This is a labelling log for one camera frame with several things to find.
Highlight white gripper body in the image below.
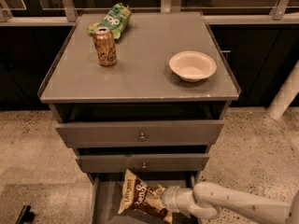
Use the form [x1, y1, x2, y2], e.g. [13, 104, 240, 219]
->
[162, 186, 187, 213]

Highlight brown chip bag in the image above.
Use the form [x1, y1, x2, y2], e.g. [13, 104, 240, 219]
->
[118, 170, 173, 224]

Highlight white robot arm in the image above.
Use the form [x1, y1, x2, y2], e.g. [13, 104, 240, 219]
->
[164, 68, 299, 224]

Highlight grey middle drawer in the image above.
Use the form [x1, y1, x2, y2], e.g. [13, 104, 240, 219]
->
[76, 154, 209, 173]

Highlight grey drawer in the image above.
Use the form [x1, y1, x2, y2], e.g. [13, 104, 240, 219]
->
[56, 120, 223, 148]
[76, 154, 209, 173]
[91, 172, 195, 224]

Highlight grey top drawer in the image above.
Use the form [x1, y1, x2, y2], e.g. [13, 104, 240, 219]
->
[56, 120, 223, 148]

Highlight grey bottom drawer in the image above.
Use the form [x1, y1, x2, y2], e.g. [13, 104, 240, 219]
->
[91, 172, 195, 224]

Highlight grey drawer cabinet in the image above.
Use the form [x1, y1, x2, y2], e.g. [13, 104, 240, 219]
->
[36, 10, 242, 224]

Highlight green chip bag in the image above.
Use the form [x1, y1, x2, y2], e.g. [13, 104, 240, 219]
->
[87, 3, 132, 40]

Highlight white paper bowl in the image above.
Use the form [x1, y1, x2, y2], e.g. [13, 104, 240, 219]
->
[169, 51, 217, 82]

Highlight black object on floor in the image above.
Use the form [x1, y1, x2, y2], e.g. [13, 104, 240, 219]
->
[15, 205, 35, 224]

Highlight gold soda can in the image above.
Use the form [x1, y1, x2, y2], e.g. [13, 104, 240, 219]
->
[93, 26, 117, 66]

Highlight metal railing frame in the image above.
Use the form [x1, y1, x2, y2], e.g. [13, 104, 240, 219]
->
[0, 0, 299, 26]

